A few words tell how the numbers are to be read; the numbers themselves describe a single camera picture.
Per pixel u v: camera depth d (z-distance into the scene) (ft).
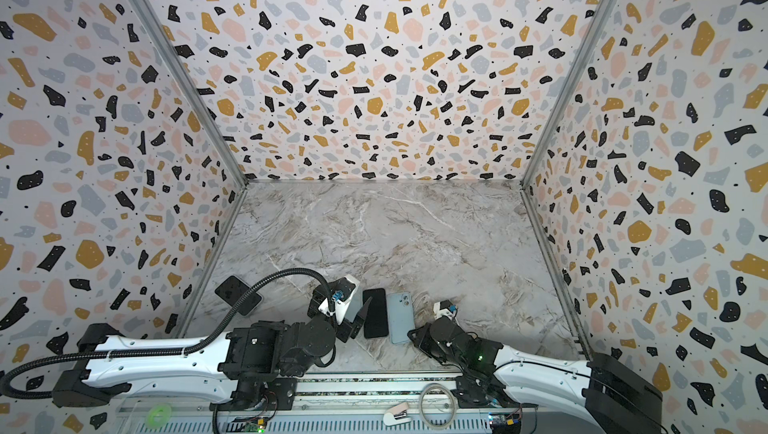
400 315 2.88
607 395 1.43
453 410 2.33
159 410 2.33
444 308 2.59
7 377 1.29
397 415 2.29
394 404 2.39
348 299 1.79
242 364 1.50
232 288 3.08
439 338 2.12
